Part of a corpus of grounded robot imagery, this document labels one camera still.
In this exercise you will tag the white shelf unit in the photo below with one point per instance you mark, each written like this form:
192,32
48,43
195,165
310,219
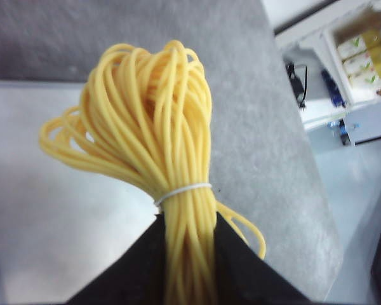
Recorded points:
306,54

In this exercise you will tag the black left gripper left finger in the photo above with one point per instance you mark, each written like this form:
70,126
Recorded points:
137,277

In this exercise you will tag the blue object on shelf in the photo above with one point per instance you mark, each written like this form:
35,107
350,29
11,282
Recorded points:
332,88

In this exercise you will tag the white cardboard box with packets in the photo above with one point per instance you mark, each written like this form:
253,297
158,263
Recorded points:
354,43

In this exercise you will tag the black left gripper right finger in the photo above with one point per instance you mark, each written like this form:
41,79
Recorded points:
244,278

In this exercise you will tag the yellow vermicelli noodle bundle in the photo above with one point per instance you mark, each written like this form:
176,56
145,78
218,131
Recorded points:
144,118

